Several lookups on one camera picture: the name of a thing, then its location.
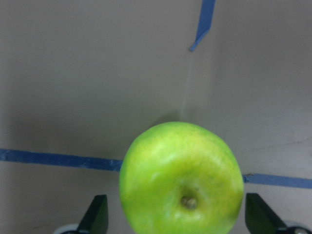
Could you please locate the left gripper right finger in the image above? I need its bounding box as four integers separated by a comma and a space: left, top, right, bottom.
245, 193, 288, 234

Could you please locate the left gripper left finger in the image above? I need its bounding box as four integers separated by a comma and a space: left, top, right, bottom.
77, 195, 108, 234

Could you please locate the green apple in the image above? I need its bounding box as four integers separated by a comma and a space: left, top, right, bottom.
119, 122, 244, 234

